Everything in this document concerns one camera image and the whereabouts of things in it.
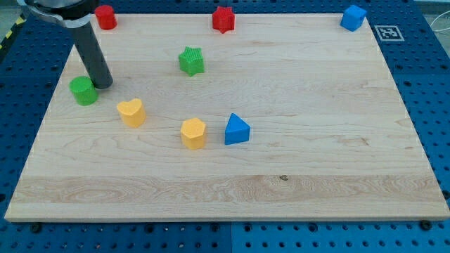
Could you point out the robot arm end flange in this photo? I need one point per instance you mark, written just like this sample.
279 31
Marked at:
66 13

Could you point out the blue triangle block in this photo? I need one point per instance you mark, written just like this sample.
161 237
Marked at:
236 131

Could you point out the yellow hexagon block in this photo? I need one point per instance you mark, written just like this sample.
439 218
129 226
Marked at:
193 133

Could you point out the light wooden board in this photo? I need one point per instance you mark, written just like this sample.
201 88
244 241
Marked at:
330 136

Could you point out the green star block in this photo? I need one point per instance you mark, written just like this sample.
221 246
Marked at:
191 61

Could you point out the yellow heart block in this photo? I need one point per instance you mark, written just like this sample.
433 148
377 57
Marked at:
132 113

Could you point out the red star block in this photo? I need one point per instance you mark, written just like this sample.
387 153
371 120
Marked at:
223 19

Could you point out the grey cylindrical pointer rod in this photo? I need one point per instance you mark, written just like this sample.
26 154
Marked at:
92 56

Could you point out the green cylinder block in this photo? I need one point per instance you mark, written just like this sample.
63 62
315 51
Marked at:
83 90

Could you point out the red cylinder block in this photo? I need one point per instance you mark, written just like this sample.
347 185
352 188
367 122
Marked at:
105 16

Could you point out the blue cube block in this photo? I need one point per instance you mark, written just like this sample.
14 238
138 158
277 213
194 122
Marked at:
353 17

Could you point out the white fiducial marker tag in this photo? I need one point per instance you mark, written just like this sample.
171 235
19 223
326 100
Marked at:
388 33

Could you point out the yellow black hazard tape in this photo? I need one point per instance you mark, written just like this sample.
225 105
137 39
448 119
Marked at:
10 35

